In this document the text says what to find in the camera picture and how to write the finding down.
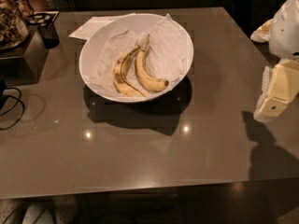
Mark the dark box stand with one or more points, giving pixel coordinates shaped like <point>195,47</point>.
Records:
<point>24,64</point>

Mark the white bowl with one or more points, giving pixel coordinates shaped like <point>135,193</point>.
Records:
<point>93,50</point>

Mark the black cup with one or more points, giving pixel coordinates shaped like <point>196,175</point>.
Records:
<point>49,36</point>

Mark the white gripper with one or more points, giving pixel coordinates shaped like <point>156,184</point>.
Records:
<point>286,32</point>

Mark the white paper sheet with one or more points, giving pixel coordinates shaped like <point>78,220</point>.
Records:
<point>104,27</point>

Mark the yellow banana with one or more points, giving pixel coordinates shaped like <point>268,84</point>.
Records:
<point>120,71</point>
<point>147,81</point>

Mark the glass jar with snacks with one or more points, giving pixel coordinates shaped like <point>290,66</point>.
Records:
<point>13,29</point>

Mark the white paper napkin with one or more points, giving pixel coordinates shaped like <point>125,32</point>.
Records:
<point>168,50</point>

